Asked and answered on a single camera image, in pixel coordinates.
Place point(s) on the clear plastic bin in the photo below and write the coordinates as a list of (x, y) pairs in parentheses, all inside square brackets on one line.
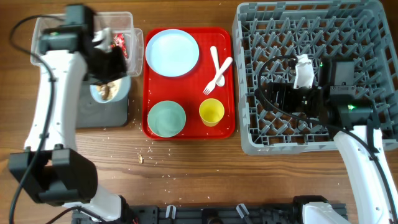
[(119, 23)]

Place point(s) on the light blue bowl with food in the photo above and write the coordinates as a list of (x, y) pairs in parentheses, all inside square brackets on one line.
[(112, 91)]

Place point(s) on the mint green bowl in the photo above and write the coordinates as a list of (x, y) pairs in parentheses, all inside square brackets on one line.
[(166, 119)]

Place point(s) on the white plastic fork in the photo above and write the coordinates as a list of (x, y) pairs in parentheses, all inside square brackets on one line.
[(211, 85)]

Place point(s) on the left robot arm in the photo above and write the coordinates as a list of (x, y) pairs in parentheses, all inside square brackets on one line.
[(50, 169)]

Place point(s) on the red sauce packet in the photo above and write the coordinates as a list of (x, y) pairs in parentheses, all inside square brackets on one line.
[(119, 41)]

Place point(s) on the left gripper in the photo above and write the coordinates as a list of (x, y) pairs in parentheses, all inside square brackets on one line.
[(120, 70)]

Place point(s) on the grey dishwasher rack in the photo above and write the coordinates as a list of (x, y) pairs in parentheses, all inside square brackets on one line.
[(265, 31)]

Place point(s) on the red serving tray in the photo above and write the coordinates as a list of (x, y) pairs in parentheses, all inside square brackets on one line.
[(187, 90)]

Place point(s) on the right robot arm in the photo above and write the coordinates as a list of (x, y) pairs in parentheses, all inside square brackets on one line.
[(352, 123)]

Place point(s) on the white plastic spoon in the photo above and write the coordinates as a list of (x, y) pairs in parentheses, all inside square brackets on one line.
[(214, 53)]

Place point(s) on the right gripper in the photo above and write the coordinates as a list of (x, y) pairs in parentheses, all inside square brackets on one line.
[(285, 89)]

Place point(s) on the black mounting rail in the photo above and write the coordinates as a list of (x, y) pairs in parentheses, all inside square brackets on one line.
[(285, 213)]

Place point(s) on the light blue plate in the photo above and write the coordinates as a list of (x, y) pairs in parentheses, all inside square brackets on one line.
[(172, 53)]

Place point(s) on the yellow plastic cup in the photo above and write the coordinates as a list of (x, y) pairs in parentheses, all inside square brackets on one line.
[(211, 112)]

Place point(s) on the black plastic tray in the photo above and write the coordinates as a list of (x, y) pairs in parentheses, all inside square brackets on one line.
[(92, 114)]

